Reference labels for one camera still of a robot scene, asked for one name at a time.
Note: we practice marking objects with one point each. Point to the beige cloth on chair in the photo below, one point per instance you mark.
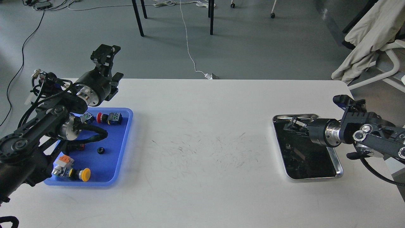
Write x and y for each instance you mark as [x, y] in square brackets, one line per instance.
[375, 29]

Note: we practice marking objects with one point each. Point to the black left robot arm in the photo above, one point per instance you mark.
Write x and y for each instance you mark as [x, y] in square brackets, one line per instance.
[51, 124]

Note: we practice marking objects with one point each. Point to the yellow push button switch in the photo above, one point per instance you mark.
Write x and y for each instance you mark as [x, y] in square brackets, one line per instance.
[77, 174]

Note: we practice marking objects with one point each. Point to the red emergency stop button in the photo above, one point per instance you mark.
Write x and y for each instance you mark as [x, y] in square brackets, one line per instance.
[113, 118]

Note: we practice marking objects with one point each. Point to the silver metal tray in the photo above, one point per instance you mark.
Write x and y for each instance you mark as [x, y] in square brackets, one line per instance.
[302, 159]

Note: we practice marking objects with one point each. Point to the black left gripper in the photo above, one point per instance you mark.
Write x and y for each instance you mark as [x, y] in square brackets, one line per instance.
[99, 85]

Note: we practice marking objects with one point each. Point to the orange grey terminal block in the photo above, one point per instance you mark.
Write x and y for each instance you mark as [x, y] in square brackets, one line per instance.
[63, 166]

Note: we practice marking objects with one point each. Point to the black table leg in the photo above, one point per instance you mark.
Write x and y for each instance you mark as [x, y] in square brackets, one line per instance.
[211, 6]
[137, 15]

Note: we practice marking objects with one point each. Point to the black switch with red tip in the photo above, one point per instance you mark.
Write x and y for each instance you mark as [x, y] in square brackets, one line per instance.
[74, 147]

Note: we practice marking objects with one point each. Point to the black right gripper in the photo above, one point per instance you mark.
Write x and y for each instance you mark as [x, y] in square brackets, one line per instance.
[321, 130]

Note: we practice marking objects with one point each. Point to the blue plastic tray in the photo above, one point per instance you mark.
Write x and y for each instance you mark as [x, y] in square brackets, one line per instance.
[104, 168]

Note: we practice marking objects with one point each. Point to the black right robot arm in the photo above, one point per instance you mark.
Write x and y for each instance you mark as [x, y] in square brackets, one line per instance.
[366, 131]

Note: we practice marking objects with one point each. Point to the black table leg right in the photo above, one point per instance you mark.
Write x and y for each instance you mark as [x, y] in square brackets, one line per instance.
[211, 6]

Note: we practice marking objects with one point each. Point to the black table leg left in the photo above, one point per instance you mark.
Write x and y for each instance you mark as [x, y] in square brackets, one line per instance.
[137, 15]

